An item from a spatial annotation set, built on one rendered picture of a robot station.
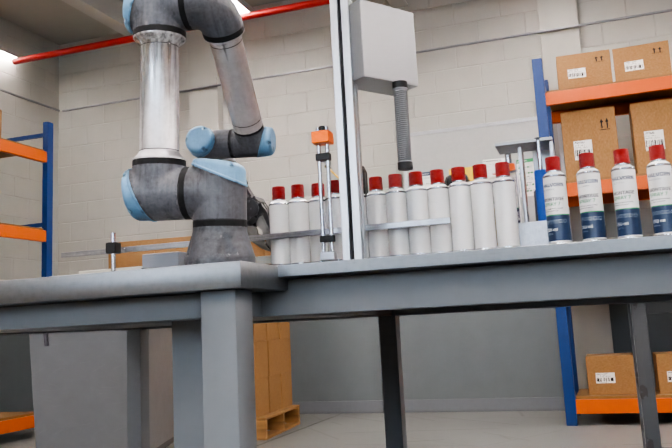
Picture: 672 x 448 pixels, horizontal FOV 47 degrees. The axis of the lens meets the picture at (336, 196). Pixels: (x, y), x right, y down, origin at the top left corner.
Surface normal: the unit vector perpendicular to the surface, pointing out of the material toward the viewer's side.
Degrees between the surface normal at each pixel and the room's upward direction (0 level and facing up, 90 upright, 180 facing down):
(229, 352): 90
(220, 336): 90
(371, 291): 90
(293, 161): 90
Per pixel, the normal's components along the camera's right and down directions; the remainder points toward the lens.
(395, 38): 0.60, -0.16
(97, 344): -0.01, -0.10
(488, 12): -0.33, -0.14
